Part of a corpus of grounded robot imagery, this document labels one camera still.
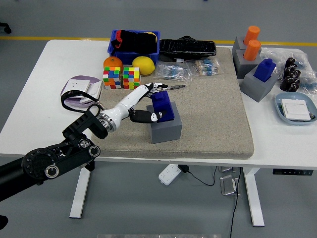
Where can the white wall switch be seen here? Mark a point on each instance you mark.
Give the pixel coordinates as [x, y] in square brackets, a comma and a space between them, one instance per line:
[296, 110]

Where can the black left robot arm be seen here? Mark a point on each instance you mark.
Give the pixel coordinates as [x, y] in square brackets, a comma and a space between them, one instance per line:
[62, 153]

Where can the light blue tray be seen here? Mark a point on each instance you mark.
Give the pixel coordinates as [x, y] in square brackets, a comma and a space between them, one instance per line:
[294, 95]

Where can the blue plastic bin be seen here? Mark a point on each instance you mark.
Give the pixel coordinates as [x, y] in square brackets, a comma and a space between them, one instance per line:
[123, 57]

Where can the grey-brown mat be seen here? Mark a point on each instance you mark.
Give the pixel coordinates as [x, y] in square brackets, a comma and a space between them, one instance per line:
[210, 111]

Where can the clear bag of blue parts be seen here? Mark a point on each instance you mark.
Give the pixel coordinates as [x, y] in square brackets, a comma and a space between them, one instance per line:
[309, 83]

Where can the black crinkled bag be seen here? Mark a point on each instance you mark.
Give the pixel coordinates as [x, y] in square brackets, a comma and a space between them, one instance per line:
[188, 48]

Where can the grey cube seal holder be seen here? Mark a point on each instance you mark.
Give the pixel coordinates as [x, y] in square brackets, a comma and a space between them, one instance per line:
[255, 88]
[237, 44]
[166, 131]
[244, 68]

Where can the white socket plate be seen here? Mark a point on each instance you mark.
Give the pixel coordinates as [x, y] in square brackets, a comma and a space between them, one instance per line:
[79, 85]

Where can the multicoloured puzzle cube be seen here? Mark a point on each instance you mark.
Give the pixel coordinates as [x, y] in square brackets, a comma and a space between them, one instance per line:
[112, 78]
[131, 78]

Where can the yellow lemon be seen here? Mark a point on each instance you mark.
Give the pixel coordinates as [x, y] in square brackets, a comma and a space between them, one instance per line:
[143, 65]

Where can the black table control panel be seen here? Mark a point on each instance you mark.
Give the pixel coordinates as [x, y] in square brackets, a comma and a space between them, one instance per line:
[292, 172]

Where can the yellow item in bin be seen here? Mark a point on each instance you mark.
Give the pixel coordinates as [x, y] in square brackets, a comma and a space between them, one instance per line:
[155, 37]

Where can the blue square seal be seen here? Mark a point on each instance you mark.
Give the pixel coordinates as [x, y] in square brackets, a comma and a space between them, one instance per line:
[164, 104]
[263, 72]

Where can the clear bag of brown resistors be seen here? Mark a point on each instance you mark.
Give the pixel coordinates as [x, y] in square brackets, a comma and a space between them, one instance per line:
[206, 67]

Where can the white power strip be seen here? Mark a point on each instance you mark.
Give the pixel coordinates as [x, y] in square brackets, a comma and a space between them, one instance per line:
[168, 174]

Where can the purple tray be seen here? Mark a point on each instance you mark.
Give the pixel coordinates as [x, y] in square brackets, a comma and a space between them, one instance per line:
[90, 78]

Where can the white table leg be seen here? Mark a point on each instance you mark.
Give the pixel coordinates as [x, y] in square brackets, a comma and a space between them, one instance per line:
[79, 196]
[253, 198]

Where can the clear plastic bag of parts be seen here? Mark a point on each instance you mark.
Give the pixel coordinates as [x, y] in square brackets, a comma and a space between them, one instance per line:
[277, 53]

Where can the metal floor bracket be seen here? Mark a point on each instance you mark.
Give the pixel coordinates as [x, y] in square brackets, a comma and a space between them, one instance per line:
[229, 186]
[226, 169]

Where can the orange fruit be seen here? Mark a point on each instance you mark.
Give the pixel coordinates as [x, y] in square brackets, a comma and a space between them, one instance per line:
[112, 61]

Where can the black cylinder capacitor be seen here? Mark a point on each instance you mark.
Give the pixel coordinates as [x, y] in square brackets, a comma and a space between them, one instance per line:
[294, 86]
[290, 62]
[288, 72]
[296, 74]
[286, 83]

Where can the black pen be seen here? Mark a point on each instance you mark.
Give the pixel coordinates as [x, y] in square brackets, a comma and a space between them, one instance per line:
[178, 86]

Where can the white switch plate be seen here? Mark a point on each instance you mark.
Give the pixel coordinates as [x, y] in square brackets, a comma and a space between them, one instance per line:
[95, 89]

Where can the black cloth with red trim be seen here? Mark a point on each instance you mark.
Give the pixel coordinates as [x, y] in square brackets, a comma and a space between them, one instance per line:
[138, 42]

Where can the black chair base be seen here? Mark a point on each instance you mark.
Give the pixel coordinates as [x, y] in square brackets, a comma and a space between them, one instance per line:
[6, 27]

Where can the clear bag of blue resistors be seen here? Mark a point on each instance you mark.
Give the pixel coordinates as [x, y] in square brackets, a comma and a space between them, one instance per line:
[171, 72]

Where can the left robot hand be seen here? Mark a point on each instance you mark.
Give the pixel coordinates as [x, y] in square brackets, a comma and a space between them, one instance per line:
[126, 104]

